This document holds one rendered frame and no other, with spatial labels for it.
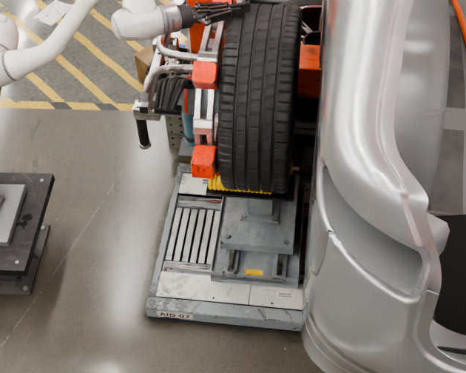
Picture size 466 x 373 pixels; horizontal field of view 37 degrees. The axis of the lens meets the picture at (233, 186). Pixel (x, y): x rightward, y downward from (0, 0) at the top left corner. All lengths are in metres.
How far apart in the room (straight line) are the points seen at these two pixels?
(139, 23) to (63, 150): 1.52
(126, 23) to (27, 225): 1.10
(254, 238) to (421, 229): 1.65
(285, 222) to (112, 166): 0.99
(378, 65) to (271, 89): 0.83
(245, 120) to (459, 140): 0.67
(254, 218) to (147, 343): 0.67
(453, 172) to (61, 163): 2.02
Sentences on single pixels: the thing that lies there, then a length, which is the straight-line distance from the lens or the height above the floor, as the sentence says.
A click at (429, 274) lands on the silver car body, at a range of 1.36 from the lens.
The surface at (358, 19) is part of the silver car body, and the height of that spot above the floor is 1.69.
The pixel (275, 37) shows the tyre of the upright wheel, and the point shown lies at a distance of 2.27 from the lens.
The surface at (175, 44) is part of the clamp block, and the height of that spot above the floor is 0.95.
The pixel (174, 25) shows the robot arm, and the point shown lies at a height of 1.22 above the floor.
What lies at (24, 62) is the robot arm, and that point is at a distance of 2.40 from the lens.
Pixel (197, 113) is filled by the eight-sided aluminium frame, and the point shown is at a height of 0.99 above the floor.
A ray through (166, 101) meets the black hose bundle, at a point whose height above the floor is 1.00.
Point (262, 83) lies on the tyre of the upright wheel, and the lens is 2.21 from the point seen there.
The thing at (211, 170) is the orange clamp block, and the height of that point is 0.86.
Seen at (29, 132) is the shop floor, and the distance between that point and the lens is 3.79.
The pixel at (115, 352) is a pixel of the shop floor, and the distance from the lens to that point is 2.94.
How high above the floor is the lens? 2.59
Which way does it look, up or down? 50 degrees down
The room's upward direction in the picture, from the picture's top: 2 degrees counter-clockwise
